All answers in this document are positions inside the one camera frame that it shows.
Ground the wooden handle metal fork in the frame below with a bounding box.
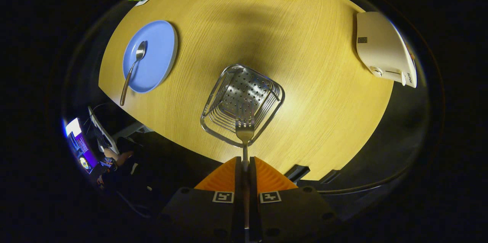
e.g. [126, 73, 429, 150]
[235, 118, 255, 230]

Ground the wooden handle metal spoon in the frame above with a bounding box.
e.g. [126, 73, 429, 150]
[120, 41, 147, 106]

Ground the blue round plate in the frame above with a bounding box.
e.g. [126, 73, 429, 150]
[122, 20, 178, 94]

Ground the lit computer monitor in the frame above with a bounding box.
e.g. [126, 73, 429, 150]
[64, 117, 93, 173]

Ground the white toaster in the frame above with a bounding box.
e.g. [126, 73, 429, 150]
[356, 11, 417, 88]

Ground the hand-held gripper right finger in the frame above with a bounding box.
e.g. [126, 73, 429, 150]
[249, 156, 338, 243]

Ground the dark flat screen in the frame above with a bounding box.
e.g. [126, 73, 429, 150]
[88, 106, 119, 155]

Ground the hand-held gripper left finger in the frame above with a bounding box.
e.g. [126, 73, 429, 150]
[160, 156, 244, 243]

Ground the metal wire basket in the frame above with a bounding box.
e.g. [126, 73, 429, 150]
[200, 64, 285, 148]

